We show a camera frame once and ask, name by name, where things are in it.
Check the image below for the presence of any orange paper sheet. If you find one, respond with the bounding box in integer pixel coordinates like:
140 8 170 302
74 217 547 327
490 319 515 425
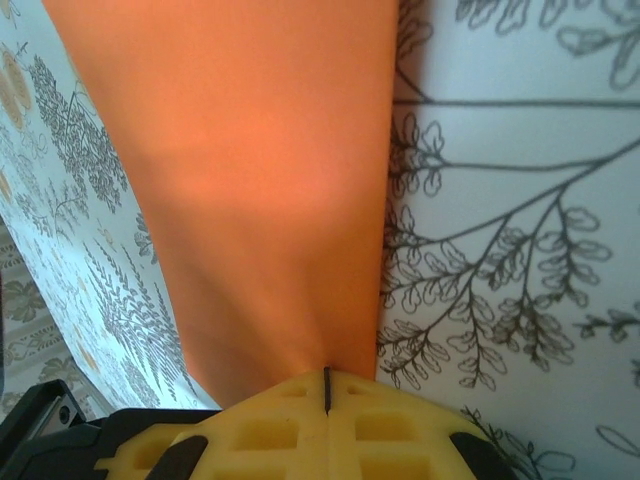
42 0 401 410

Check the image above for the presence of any floral patterned table cover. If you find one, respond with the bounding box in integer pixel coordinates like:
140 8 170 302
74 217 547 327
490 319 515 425
0 0 640 480

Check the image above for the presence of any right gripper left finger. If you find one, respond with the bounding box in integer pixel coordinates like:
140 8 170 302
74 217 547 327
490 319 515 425
94 368 329 480

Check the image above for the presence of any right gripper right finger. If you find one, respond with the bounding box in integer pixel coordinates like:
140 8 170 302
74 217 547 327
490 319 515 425
327 369 516 480

